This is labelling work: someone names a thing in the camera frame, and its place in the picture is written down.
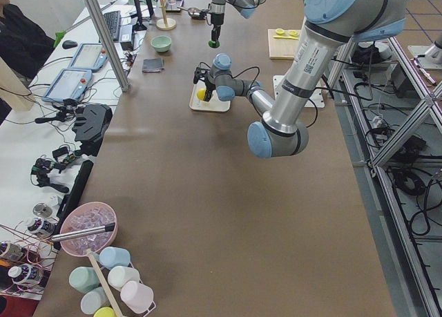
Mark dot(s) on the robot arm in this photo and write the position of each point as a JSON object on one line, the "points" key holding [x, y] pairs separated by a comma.
{"points": [[216, 11], [328, 25]]}

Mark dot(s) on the wooden rack handle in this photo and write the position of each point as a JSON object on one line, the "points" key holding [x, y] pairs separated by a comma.
{"points": [[90, 255]]}

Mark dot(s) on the yellow plastic knife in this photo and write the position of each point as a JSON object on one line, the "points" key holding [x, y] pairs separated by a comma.
{"points": [[284, 37]]}

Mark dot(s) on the teach pendant far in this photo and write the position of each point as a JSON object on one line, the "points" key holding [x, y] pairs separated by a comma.
{"points": [[89, 57]]}

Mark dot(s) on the yellow cup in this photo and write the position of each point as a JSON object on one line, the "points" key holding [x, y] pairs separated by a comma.
{"points": [[105, 312]]}

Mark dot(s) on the pink cup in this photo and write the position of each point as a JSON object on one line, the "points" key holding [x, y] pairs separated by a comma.
{"points": [[138, 297]]}

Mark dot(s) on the teach pendant near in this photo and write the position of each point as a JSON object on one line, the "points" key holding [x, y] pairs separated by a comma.
{"points": [[70, 83]]}

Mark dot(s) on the black keyboard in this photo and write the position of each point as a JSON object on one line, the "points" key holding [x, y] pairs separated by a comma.
{"points": [[113, 22]]}

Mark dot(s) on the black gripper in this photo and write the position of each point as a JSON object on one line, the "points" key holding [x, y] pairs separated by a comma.
{"points": [[217, 20], [210, 88]]}

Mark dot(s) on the green lime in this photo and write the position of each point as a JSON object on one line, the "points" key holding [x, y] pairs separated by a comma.
{"points": [[214, 44]]}

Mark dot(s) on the light blue cup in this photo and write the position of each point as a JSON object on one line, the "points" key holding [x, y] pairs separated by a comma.
{"points": [[111, 257]]}

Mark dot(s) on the seated person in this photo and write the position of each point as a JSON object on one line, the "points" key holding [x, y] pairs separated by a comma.
{"points": [[25, 46]]}

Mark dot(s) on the black device housing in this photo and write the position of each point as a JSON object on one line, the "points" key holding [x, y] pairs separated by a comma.
{"points": [[90, 126]]}

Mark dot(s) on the wooden cutting board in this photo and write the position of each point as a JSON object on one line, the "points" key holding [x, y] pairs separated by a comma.
{"points": [[282, 49]]}

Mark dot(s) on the green ceramic bowl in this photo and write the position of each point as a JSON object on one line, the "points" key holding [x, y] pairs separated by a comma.
{"points": [[161, 43]]}

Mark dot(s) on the teach pendant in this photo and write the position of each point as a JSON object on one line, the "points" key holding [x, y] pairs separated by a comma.
{"points": [[70, 83], [89, 57]]}

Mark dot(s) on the mint green cup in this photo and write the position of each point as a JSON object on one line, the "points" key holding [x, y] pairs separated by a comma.
{"points": [[83, 279]]}

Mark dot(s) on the computer mouse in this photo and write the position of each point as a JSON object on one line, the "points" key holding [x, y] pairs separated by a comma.
{"points": [[69, 44]]}

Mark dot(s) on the pale green cup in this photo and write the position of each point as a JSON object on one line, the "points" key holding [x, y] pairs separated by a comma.
{"points": [[120, 275]]}

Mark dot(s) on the grey blue cup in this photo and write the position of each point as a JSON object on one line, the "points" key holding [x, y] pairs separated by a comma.
{"points": [[94, 300]]}

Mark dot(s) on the cream serving tray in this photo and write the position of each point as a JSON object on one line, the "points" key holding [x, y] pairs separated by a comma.
{"points": [[216, 105]]}

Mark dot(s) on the yellow lemon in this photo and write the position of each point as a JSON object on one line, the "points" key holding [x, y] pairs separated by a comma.
{"points": [[201, 94]]}

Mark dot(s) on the steel scoop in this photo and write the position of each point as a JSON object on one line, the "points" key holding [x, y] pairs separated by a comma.
{"points": [[194, 13]]}

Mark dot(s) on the wooden cup stand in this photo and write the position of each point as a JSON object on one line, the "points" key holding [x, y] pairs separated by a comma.
{"points": [[165, 23]]}

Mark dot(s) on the grey folded cloth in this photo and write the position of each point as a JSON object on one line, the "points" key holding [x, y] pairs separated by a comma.
{"points": [[153, 65]]}

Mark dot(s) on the white wire cup rack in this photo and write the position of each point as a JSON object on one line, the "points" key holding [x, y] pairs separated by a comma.
{"points": [[138, 297]]}

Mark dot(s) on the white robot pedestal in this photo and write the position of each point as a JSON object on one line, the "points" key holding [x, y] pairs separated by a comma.
{"points": [[315, 95]]}

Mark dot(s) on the steel muddler black tip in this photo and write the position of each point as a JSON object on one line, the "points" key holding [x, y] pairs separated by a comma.
{"points": [[84, 232]]}

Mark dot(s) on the aluminium frame post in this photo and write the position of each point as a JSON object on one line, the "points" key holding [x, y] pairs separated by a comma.
{"points": [[107, 42]]}

